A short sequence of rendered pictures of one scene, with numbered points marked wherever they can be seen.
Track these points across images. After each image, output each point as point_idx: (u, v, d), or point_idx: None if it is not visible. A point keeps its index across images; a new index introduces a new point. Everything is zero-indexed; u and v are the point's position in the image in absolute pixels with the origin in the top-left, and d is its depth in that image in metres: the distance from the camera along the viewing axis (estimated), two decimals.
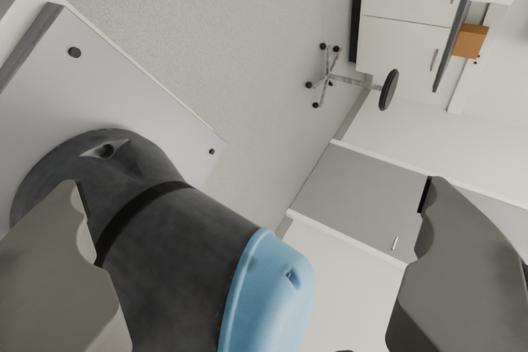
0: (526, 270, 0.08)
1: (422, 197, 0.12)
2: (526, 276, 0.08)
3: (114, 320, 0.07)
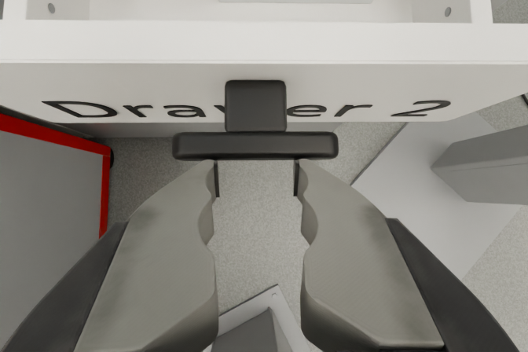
0: (388, 223, 0.09)
1: (295, 181, 0.13)
2: (390, 228, 0.09)
3: (206, 305, 0.07)
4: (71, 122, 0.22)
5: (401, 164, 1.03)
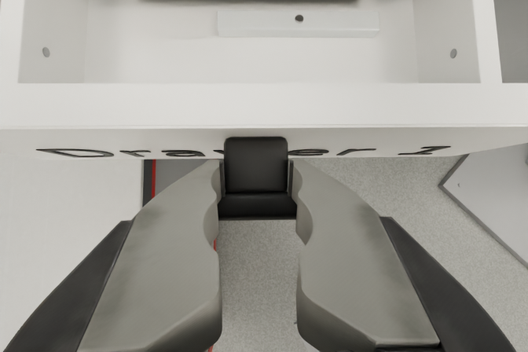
0: (383, 221, 0.09)
1: (289, 181, 0.13)
2: (385, 226, 0.09)
3: (210, 305, 0.07)
4: None
5: (496, 159, 1.04)
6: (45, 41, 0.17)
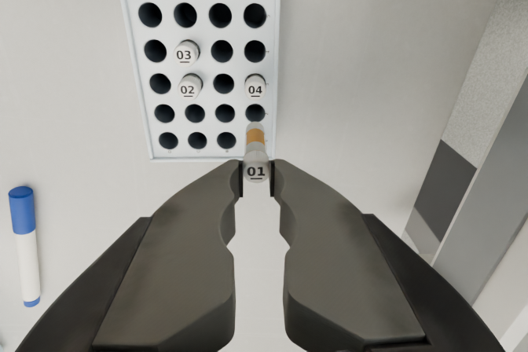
0: (365, 218, 0.09)
1: (271, 182, 0.13)
2: (367, 224, 0.09)
3: (222, 306, 0.07)
4: None
5: None
6: (518, 280, 0.16)
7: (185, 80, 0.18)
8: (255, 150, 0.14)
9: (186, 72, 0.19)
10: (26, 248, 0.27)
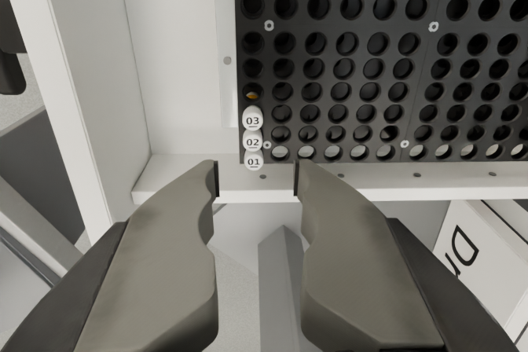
0: (388, 222, 0.09)
1: (295, 181, 0.13)
2: (390, 228, 0.09)
3: (206, 305, 0.07)
4: (452, 205, 0.34)
5: (287, 206, 1.32)
6: None
7: (251, 133, 0.19)
8: None
9: None
10: None
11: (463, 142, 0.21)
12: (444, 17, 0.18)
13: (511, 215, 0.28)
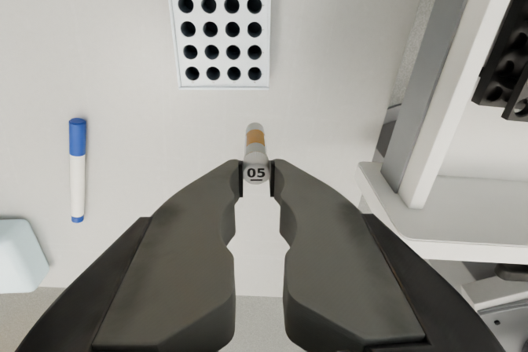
0: (365, 218, 0.09)
1: (271, 182, 0.13)
2: (368, 224, 0.09)
3: (222, 306, 0.07)
4: None
5: None
6: (430, 152, 0.24)
7: None
8: None
9: (207, 20, 0.27)
10: (78, 169, 0.36)
11: None
12: None
13: None
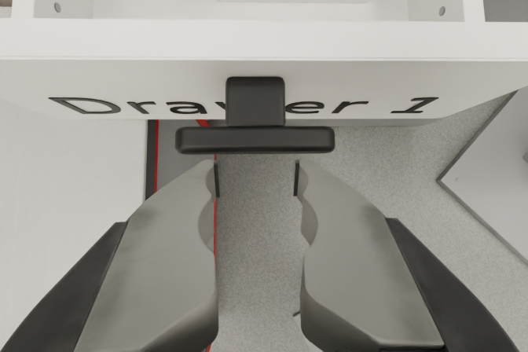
0: (388, 223, 0.09)
1: (295, 181, 0.13)
2: (390, 228, 0.09)
3: (206, 305, 0.07)
4: None
5: (493, 154, 1.05)
6: None
7: None
8: None
9: None
10: None
11: None
12: None
13: None
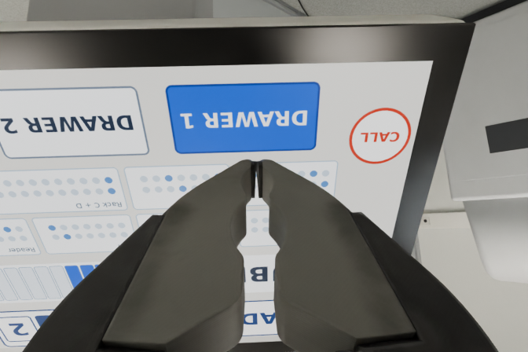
0: (353, 218, 0.10)
1: (259, 183, 0.13)
2: (356, 222, 0.09)
3: (231, 308, 0.07)
4: None
5: None
6: None
7: None
8: None
9: None
10: None
11: None
12: None
13: None
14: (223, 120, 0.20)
